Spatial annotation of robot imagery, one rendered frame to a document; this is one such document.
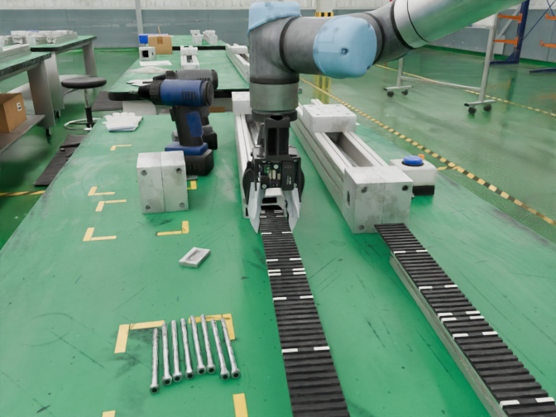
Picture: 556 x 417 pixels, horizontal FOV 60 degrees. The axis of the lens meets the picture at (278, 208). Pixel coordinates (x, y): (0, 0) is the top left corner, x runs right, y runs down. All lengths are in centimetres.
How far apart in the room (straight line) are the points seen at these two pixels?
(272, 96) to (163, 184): 33
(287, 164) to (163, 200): 32
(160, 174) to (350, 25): 48
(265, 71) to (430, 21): 23
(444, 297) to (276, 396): 25
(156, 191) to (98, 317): 35
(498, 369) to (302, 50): 44
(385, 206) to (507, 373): 40
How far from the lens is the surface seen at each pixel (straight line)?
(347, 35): 63
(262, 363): 57
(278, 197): 91
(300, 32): 67
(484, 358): 56
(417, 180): 106
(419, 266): 72
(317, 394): 49
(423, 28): 72
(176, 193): 96
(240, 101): 144
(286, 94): 73
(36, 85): 519
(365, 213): 86
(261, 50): 72
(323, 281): 72
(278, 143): 73
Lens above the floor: 115
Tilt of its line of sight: 22 degrees down
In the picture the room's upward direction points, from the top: straight up
